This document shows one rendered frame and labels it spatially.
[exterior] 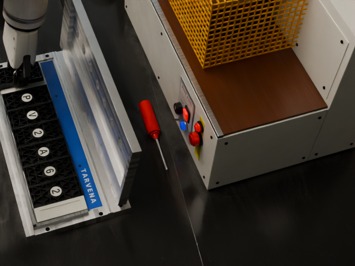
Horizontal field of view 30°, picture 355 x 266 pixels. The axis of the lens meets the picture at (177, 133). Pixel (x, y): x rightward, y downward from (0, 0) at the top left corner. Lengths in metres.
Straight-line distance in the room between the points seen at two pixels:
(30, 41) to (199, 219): 0.49
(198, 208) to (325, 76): 0.36
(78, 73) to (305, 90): 0.47
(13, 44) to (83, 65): 0.15
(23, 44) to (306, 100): 0.57
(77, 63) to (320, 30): 0.52
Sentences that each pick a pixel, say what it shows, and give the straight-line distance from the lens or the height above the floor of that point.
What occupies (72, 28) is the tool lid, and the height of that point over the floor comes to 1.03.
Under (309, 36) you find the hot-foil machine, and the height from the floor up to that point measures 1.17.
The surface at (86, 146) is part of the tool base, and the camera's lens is 1.38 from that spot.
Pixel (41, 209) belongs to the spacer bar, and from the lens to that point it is 1.30.
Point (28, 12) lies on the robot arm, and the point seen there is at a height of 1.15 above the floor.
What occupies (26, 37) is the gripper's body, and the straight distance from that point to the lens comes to 1.36.
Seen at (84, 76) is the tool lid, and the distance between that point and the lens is 1.41.
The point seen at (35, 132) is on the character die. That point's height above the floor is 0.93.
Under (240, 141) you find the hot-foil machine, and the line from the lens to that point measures 1.24.
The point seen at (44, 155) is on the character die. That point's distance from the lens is 1.37.
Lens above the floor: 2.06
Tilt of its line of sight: 54 degrees down
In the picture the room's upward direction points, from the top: 6 degrees clockwise
